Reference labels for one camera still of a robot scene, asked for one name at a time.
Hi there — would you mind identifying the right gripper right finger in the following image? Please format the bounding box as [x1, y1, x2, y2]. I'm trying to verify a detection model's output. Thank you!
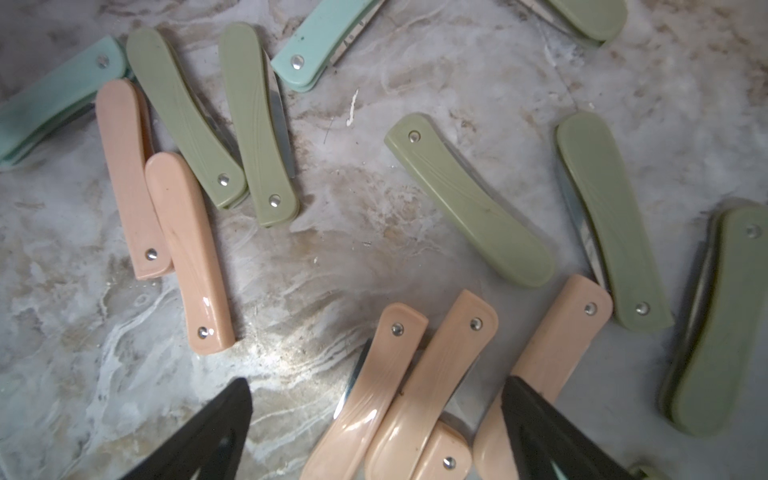
[501, 376, 632, 479]

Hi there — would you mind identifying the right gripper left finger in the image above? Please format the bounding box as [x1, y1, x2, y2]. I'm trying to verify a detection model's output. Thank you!
[124, 377, 253, 479]

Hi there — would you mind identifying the pink knife pair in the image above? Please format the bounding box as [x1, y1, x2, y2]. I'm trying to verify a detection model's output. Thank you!
[145, 152, 235, 355]
[95, 79, 173, 280]

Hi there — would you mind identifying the olive knife pair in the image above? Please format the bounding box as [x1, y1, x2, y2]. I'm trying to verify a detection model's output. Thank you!
[126, 27, 248, 209]
[218, 22, 300, 228]

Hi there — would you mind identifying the mint knife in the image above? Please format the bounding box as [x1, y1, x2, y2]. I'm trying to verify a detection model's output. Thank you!
[1, 36, 129, 171]
[271, 0, 383, 93]

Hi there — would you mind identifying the pink knife bottom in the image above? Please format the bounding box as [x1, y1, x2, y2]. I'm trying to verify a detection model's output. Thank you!
[411, 420, 472, 480]

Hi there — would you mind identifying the olive knife centre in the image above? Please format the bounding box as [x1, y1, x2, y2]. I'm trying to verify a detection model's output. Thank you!
[384, 113, 555, 288]

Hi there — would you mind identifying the olive knife far right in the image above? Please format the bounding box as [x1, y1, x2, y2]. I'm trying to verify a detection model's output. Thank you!
[659, 203, 767, 437]

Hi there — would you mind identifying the olive knife upper right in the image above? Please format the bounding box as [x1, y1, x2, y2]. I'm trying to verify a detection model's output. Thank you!
[519, 0, 628, 47]

